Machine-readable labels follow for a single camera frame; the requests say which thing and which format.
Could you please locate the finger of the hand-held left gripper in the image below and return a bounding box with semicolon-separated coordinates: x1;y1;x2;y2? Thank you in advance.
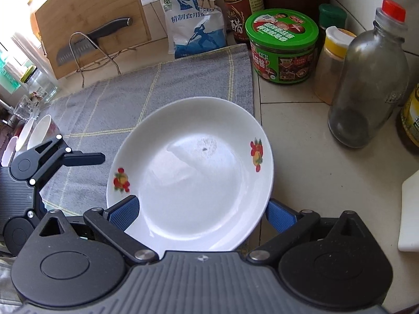
29;133;106;187
26;210;47;223

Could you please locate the tall plastic wrap roll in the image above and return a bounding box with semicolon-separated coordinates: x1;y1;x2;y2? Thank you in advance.
10;31;45;72

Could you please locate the white bowl faint floral print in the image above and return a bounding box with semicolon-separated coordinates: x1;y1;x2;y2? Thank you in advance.
26;114;60;152

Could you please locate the metal wire rack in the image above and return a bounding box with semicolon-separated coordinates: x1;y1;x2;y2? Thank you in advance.
41;32;145;89

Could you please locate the white plastic board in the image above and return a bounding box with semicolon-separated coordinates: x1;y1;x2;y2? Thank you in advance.
398;168;419;252

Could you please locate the yellow lid spice jar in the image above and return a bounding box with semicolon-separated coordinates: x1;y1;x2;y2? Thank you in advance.
313;26;358;105

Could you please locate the green soap pump bottle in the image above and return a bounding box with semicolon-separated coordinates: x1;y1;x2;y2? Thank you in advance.
0;51;22;94

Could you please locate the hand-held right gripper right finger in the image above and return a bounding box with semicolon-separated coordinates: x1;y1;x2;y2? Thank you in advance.
245;199;374;264

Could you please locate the clear drinking glass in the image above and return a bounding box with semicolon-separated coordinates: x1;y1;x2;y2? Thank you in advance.
14;95;37;120

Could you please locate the green lid spice jar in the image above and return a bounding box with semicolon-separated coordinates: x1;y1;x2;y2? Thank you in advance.
318;3;348;38

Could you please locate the green lid sauce jar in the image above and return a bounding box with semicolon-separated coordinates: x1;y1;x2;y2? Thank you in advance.
245;8;319;86

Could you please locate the blue grey checked towel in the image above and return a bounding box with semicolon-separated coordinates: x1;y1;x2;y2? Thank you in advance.
39;43;255;216

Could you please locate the white bowl pink floral print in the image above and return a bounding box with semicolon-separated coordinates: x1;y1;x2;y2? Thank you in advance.
0;136;18;167

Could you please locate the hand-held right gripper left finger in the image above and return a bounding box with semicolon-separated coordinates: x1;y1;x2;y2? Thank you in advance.
38;194;159;264

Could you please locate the clear glass bottle red cap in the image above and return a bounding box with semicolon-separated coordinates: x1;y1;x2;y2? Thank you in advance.
327;0;410;148

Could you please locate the bamboo cutting board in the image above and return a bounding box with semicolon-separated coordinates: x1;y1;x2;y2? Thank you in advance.
31;0;152;81

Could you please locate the black-handled kitchen knife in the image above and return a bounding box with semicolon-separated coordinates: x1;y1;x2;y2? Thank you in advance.
56;17;134;66

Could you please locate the white plate small dark speck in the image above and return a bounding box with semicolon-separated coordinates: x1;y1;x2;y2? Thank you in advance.
106;96;275;252

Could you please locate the dark vinegar bottle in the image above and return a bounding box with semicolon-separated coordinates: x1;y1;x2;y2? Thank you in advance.
218;0;263;44

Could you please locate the yellow label oil bottle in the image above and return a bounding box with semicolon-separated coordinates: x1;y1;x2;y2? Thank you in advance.
396;83;419;155

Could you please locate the glass jar black lid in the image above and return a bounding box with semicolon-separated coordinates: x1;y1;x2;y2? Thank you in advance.
20;67;59;103

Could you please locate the blue white salt bag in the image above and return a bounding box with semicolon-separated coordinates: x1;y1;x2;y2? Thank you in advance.
157;0;228;60

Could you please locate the plain white bowl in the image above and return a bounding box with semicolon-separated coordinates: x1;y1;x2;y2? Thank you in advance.
15;118;36;153

